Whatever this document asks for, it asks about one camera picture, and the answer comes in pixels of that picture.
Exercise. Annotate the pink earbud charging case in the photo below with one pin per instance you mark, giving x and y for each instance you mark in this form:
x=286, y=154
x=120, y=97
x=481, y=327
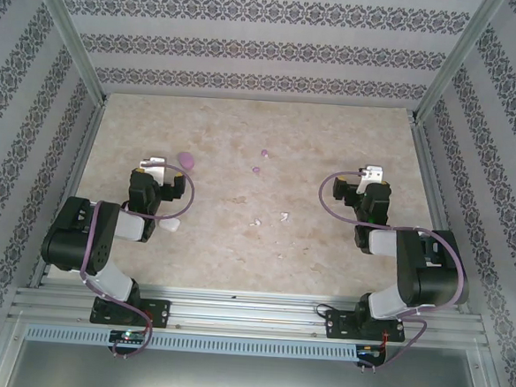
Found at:
x=186, y=159

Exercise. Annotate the white earbud charging case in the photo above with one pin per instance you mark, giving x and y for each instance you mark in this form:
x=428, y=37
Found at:
x=169, y=225

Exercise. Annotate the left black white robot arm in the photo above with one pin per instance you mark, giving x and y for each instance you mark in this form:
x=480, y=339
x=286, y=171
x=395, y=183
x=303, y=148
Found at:
x=73, y=234

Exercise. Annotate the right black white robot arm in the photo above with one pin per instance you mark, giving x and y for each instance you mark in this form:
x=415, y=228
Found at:
x=434, y=268

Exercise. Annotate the grey sheet metal tray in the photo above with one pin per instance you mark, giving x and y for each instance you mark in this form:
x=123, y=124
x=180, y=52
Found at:
x=245, y=378

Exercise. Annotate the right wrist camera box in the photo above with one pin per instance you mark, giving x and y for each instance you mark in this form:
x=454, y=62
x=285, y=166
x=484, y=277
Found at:
x=372, y=172

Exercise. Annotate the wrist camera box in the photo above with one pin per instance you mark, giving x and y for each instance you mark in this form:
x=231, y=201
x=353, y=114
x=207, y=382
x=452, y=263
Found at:
x=154, y=162
x=372, y=172

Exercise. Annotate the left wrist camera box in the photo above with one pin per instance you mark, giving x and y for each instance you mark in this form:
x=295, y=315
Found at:
x=154, y=162

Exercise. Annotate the right aluminium table side rail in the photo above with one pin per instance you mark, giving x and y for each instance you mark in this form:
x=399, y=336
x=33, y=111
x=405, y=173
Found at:
x=434, y=201

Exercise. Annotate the aluminium table side rail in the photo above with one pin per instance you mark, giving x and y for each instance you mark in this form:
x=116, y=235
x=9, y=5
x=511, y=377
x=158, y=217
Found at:
x=73, y=189
x=434, y=201

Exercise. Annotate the left aluminium table side rail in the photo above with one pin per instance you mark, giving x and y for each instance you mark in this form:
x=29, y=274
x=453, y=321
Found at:
x=73, y=189

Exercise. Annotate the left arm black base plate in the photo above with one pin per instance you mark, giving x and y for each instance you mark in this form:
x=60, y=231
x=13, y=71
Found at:
x=159, y=310

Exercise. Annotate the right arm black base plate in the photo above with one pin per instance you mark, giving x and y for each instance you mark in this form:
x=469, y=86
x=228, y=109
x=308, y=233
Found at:
x=337, y=325

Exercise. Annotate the aluminium mounting rail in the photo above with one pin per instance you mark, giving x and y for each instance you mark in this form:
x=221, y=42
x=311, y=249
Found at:
x=249, y=312

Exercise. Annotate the right aluminium frame post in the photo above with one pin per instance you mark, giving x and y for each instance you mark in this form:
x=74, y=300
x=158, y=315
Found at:
x=462, y=57

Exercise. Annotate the aluminium frame post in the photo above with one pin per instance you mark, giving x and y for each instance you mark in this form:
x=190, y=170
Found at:
x=70, y=34
x=462, y=57

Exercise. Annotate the left aluminium frame post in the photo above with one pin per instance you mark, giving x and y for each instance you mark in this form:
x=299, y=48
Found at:
x=70, y=34

